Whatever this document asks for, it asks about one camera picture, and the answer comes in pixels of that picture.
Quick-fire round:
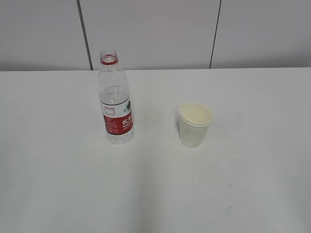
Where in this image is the white paper cup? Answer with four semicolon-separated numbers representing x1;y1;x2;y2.
177;102;213;148

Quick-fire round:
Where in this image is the clear water bottle red label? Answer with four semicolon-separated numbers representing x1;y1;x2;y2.
98;50;134;145

